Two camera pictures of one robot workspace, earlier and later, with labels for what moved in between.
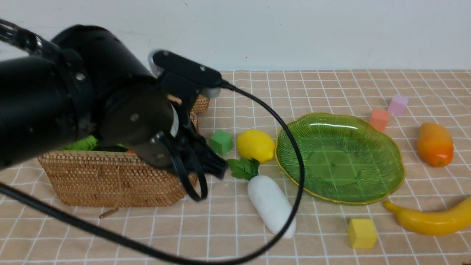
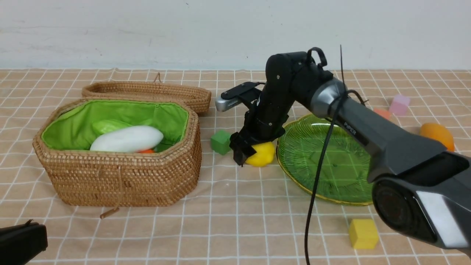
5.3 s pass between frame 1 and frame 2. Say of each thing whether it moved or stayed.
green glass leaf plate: stayed
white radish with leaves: moved
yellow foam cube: stayed
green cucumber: moved
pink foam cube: stayed
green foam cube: stayed
